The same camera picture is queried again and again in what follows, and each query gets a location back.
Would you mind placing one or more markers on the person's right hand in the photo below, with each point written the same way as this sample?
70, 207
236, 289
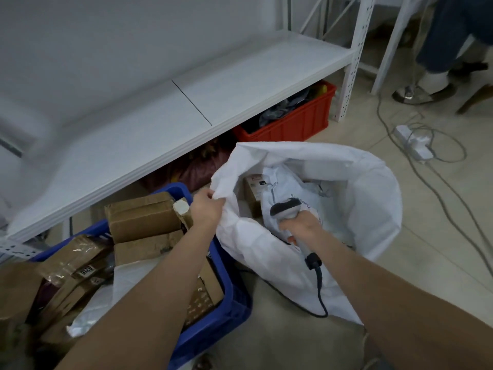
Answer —
308, 227

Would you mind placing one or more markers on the person's left hand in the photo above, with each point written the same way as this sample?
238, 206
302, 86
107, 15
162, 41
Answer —
206, 211

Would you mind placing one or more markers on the grey handheld barcode scanner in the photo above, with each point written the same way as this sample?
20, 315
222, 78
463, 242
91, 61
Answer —
285, 208

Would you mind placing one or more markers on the small brown cardboard parcel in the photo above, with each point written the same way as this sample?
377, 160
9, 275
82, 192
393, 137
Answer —
252, 192

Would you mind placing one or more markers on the grey poly mailer bag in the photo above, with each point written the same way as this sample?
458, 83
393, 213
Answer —
285, 181

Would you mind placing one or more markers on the white woven sack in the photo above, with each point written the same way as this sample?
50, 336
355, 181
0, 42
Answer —
366, 211

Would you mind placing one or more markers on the pile of parcels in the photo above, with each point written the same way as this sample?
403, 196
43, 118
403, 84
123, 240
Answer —
142, 219

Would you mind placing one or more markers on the blue plastic crate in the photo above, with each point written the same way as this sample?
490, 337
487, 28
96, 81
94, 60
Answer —
227, 304

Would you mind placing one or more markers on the person's right forearm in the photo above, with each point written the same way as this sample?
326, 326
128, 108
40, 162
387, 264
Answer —
385, 304

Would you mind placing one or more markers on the person's left forearm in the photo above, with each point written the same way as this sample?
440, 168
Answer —
146, 304

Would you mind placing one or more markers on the dark red sack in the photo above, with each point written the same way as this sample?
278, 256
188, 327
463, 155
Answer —
200, 169

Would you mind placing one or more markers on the red plastic crate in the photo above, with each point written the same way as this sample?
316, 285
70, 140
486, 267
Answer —
300, 125

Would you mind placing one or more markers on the white metal shelf rack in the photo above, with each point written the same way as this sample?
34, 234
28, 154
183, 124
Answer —
389, 46
135, 130

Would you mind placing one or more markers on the white power strip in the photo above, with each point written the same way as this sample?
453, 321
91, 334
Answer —
402, 131

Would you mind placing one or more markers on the yellow packet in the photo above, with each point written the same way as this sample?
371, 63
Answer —
321, 89

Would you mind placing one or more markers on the white power adapter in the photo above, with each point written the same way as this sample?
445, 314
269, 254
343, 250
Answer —
420, 141

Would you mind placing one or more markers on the wooden chair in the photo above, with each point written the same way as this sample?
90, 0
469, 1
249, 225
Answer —
477, 97

